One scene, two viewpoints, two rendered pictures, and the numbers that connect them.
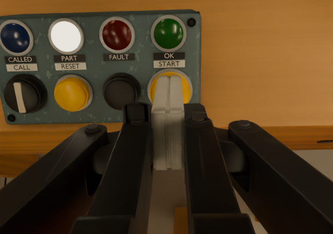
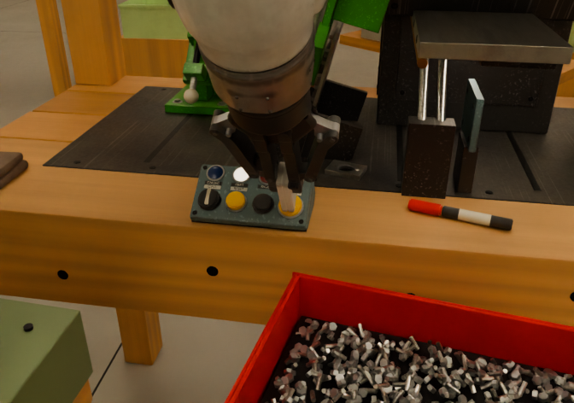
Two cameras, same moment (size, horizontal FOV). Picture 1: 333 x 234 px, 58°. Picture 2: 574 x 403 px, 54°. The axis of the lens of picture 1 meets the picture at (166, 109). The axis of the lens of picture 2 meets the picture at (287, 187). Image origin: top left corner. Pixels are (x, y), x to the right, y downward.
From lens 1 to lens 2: 0.56 m
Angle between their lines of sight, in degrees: 47
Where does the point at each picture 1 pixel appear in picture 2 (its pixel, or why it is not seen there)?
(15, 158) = not seen: outside the picture
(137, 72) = (274, 195)
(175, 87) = not seen: hidden behind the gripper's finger
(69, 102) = (233, 201)
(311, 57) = (384, 219)
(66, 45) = (240, 177)
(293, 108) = (367, 235)
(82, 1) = not seen: hidden behind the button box
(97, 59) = (254, 187)
